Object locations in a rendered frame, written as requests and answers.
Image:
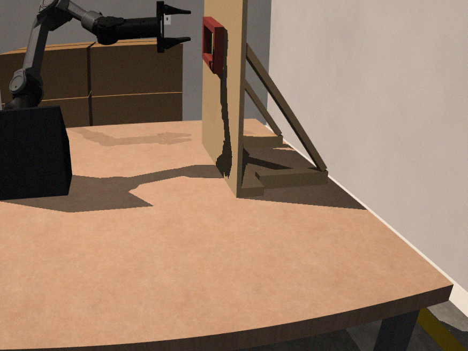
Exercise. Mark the tan wooden board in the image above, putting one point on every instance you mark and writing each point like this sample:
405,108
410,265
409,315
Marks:
223,95

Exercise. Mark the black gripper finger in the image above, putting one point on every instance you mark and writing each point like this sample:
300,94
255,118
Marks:
172,41
168,10

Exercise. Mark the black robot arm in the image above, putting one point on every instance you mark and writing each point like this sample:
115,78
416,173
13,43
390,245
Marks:
27,85

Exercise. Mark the red picture frame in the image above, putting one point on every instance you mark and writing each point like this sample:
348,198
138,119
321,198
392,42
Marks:
213,44

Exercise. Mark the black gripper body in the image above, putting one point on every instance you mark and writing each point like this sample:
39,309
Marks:
151,27

